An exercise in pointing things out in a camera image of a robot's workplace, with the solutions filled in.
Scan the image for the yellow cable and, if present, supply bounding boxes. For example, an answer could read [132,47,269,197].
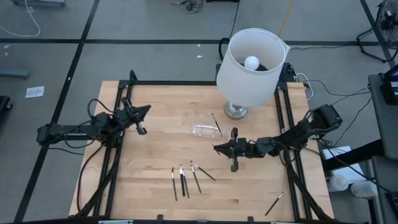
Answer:
[277,0,295,38]

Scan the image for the black desk device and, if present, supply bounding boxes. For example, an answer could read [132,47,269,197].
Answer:
[379,63,398,106]

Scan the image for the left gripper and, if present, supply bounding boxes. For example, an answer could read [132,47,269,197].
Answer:
[116,97,152,136]

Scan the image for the tangled black cables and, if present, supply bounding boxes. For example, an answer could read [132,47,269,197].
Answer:
[171,0,205,15]

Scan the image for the white box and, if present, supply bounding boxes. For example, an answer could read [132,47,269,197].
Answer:
[322,145,368,184]

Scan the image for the white shade silver table lamp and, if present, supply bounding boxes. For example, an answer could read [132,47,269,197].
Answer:
[216,27,292,121]

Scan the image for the black floor object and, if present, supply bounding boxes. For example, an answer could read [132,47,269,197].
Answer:
[0,95,13,113]

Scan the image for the black floor fan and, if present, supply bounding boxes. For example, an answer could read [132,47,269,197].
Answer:
[356,0,398,63]

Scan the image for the grey cart foot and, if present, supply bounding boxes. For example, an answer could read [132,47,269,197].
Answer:
[0,68,30,80]

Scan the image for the thick black makeup brush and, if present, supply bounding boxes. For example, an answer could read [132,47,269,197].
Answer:
[179,164,186,197]

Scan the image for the thick black cable loop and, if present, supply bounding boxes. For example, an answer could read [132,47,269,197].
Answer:
[218,37,231,63]

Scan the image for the clear acrylic organizer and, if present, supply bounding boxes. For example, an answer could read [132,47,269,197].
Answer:
[191,123,225,139]

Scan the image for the black pen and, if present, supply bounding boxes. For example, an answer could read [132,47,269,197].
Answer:
[171,167,178,202]

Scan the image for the white paper towel roll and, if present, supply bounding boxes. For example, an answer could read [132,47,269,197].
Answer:
[350,181,379,199]
[328,175,351,193]

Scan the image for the white power cable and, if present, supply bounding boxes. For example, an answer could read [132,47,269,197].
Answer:
[294,72,315,101]

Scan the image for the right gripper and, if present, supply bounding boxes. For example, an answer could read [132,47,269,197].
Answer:
[213,127,251,172]

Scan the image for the white paper sheet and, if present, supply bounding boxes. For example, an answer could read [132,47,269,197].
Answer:
[25,85,45,99]

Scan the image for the grey cart base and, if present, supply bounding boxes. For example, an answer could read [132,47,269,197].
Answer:
[11,0,67,7]

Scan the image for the black beam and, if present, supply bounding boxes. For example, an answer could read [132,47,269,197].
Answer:
[322,139,385,172]

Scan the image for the grey side table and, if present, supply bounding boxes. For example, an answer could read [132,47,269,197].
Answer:
[368,73,398,224]

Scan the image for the white floor cable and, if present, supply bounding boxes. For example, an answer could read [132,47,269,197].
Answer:
[0,0,42,38]

